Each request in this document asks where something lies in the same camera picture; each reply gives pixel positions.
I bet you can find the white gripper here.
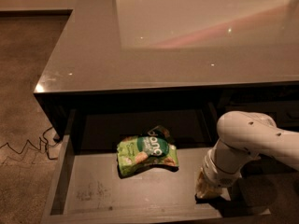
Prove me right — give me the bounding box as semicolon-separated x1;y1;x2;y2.
195;148;241;200

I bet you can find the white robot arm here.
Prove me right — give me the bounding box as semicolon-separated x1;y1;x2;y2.
195;111;299;200

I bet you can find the dark drawer cabinet counter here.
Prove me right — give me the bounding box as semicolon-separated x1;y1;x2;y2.
35;0;299;135

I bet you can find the green snack bag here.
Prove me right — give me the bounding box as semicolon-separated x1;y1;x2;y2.
117;125;179;178

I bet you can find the thin tangled floor wire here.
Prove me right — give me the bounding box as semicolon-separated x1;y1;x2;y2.
0;126;64;162

